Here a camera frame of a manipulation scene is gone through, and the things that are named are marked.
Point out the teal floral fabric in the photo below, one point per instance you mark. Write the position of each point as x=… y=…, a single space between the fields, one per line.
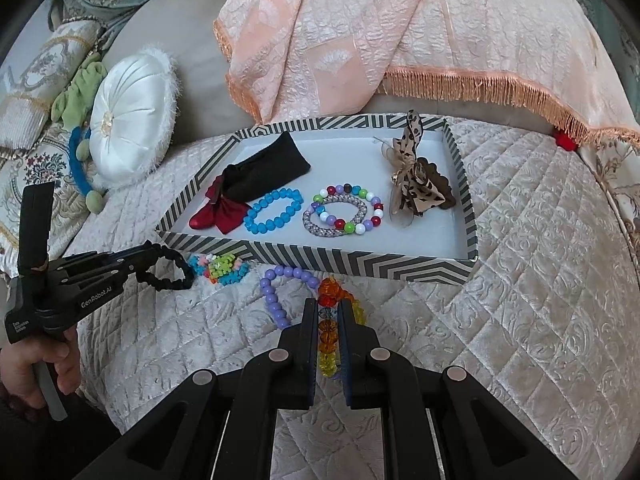
x=610 y=30

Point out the beige upholstered backrest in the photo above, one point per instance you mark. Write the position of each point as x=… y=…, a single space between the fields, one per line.
x=190 y=50

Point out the leopard print bow with bell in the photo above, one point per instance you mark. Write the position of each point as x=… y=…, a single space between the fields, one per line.
x=417 y=185

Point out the striped cardboard box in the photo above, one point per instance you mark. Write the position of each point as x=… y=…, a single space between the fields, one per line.
x=350 y=250

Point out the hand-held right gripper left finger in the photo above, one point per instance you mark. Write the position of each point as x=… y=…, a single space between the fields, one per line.
x=305 y=340

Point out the cream quilted blanket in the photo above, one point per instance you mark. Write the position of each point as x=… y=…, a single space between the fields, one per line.
x=525 y=310

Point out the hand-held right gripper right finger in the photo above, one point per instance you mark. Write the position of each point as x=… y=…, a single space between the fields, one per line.
x=352 y=345

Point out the gold trimmed damask cushion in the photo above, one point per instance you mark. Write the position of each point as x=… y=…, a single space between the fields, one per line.
x=35 y=75

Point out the cream floral bedspread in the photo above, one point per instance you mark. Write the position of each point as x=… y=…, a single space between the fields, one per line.
x=620 y=195

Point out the dark clothing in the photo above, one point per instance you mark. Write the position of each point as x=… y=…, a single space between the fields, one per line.
x=40 y=440

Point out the white round satin pillow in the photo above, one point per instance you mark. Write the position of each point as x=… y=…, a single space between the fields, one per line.
x=130 y=120

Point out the person's left hand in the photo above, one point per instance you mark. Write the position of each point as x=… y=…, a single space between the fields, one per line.
x=30 y=360

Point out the green plush toy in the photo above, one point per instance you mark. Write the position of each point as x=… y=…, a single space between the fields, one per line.
x=80 y=100

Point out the black fabric pouch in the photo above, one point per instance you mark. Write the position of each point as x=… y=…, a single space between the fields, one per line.
x=270 y=165

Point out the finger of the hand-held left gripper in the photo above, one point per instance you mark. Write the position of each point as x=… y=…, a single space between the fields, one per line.
x=142 y=267
x=127 y=252

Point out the red bow hair clip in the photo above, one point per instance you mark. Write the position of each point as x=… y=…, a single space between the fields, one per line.
x=230 y=212

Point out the blue fuzzy hoop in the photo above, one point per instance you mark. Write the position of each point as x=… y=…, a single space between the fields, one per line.
x=79 y=170

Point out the red object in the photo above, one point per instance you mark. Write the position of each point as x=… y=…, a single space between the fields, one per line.
x=565 y=139

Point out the brown scrunchie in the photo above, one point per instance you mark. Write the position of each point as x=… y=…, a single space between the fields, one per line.
x=450 y=195

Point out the embroidered floral cushion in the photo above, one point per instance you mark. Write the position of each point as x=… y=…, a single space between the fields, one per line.
x=40 y=185

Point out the peach fringed cloth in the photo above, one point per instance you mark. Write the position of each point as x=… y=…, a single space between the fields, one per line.
x=400 y=20

